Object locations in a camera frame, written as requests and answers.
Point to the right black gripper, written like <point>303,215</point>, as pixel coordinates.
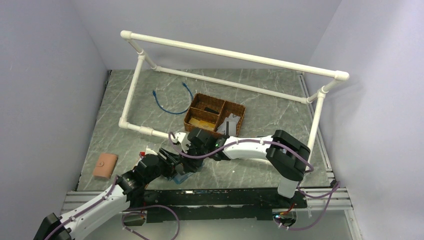
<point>189,163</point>

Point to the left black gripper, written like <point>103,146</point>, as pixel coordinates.
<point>171,162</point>

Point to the blue card holder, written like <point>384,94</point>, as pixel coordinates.
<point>181,175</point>

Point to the black credit card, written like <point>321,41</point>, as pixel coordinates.
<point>210,110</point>

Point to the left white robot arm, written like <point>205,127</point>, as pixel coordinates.
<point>126,191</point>

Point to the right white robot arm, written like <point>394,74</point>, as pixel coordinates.
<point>284,152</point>

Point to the gold cards in basket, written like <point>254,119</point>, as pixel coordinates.
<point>202,124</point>

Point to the grey cards in basket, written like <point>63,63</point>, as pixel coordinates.
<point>229,125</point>

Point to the brown wicker divided basket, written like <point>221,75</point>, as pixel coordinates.
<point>225,107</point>

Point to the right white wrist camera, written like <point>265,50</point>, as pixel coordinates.
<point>179,138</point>

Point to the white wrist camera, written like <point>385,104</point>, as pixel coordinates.
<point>179,138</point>
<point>147,151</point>

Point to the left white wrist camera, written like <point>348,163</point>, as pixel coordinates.
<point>147,151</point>

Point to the white PVC pipe frame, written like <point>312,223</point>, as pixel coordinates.
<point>132,38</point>

